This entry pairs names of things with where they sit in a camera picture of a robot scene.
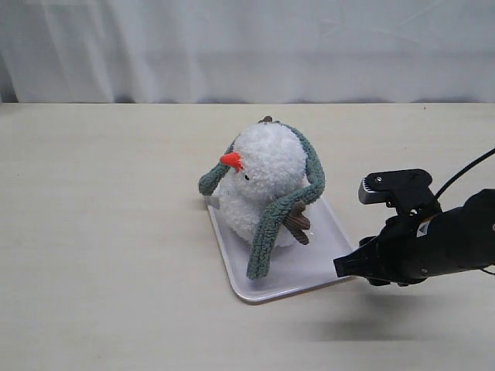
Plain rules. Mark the white backdrop curtain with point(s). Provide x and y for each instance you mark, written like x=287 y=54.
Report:
x=256 y=52

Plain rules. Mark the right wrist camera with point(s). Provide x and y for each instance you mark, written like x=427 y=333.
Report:
x=407 y=191

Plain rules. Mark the white plastic tray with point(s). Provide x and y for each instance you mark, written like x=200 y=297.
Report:
x=294 y=269

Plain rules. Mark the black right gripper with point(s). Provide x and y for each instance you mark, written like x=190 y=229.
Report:
x=389 y=257

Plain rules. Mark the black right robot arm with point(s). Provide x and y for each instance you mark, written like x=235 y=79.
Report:
x=458 y=240

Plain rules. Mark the white plush snowman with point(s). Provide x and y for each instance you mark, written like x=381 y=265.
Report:
x=267 y=162

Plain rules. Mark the green fuzzy scarf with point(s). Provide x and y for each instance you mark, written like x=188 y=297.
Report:
x=283 y=222

